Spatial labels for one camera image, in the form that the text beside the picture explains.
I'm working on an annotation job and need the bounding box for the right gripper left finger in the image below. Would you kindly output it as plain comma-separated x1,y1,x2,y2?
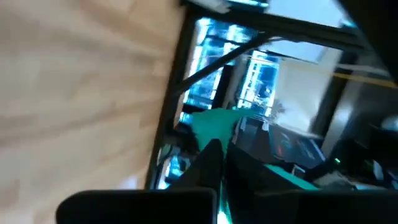
55,138,224,224

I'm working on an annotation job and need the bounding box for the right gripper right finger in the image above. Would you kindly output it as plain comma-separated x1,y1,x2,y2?
223,142,398,224

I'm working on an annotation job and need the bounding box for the teal elastic bandage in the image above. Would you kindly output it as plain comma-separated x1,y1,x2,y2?
191,108,320,224

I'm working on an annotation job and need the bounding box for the large window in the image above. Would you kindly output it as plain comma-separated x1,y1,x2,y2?
183,17,280,125

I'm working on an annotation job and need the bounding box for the yellow cable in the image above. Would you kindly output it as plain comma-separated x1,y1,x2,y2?
334,72,398,90

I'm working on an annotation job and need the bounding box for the black aluminium table frame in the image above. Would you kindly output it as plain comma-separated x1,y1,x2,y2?
144,0,368,190

